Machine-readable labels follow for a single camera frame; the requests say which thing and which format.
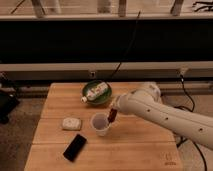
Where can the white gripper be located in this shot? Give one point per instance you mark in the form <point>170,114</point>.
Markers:
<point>115,104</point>

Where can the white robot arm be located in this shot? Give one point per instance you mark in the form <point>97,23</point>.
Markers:
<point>144,102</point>

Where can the green bowl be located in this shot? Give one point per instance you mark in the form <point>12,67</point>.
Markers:
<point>103,98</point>

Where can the white labelled bottle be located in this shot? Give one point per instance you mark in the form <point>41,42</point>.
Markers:
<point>91,93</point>

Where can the white soap bar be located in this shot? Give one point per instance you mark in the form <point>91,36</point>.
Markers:
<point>70,123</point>

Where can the black phone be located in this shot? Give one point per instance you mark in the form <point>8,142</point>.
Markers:
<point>74,147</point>

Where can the dark object at left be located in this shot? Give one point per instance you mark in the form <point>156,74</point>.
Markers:
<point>7,101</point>

